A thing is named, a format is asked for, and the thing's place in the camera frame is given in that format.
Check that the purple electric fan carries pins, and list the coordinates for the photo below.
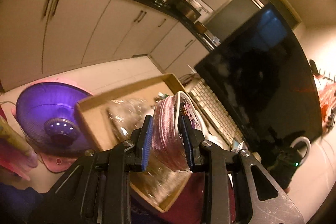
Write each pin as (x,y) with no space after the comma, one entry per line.
(46,114)

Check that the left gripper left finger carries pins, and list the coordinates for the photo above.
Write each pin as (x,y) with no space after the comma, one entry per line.
(142,145)

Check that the black TCL monitor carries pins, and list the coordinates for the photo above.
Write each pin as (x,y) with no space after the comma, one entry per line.
(262,77)

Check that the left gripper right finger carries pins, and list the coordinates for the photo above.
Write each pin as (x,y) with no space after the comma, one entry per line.
(192,139)

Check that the crinkled clear plastic bag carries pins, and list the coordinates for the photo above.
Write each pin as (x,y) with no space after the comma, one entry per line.
(132,119)

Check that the beige computer keyboard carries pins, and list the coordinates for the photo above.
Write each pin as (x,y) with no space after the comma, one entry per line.
(215,113)

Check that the white ring light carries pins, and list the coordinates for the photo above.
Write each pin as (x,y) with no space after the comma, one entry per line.
(304,143)

